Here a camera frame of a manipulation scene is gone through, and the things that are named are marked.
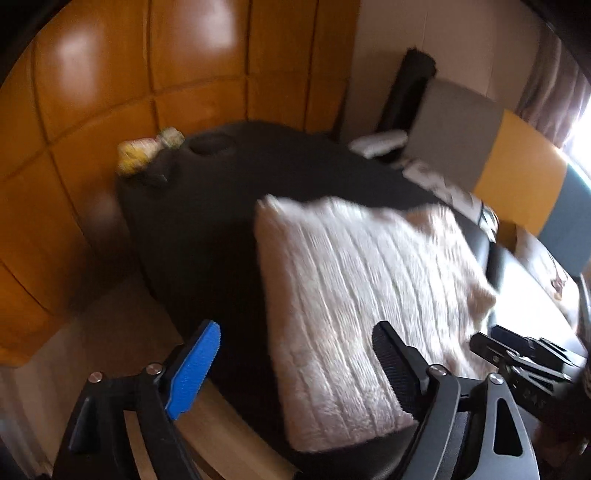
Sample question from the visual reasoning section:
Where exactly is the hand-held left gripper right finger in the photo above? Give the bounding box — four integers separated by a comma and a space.
372, 320, 541, 480

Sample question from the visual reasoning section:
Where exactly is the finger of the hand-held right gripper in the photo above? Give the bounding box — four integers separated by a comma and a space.
490, 325, 575, 365
470, 332, 525, 372

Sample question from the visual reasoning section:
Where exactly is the white pillow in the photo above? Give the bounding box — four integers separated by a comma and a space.
349, 129, 409, 158

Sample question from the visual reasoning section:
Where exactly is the beige patterned curtain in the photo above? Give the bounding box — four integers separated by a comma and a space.
515, 34, 591, 148

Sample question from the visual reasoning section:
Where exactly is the cream knitted sweater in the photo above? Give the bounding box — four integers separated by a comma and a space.
254, 195, 497, 452

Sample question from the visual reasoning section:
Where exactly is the deer print cushion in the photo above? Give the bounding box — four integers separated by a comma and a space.
512, 226, 580, 305

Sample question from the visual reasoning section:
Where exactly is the grey yellow blue sofa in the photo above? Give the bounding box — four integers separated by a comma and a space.
402, 76, 591, 333

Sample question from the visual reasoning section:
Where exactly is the wooden wardrobe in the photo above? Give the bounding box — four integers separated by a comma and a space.
0, 0, 361, 365

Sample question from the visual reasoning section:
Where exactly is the triangle pattern cushion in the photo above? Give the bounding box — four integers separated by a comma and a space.
402, 157, 499, 241

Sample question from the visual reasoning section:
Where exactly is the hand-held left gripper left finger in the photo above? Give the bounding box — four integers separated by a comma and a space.
54, 320, 222, 480

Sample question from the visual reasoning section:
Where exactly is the yellow and white bundle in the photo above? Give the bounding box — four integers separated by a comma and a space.
115, 128, 185, 175

